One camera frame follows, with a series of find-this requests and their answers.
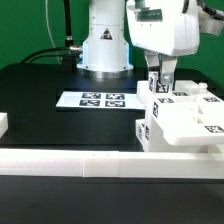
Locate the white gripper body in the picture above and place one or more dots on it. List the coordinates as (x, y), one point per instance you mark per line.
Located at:
(169, 27)

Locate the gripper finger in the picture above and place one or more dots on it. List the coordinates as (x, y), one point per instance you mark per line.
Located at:
(167, 69)
(152, 61)

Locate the white tagged cube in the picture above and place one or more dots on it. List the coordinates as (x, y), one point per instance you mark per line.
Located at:
(155, 86)

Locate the white marker sheet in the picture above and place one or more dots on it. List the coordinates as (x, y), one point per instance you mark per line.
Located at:
(99, 100)

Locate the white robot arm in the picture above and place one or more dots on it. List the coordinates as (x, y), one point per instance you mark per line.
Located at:
(105, 49)

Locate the white U-shaped fence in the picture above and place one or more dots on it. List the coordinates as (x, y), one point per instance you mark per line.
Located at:
(112, 164)

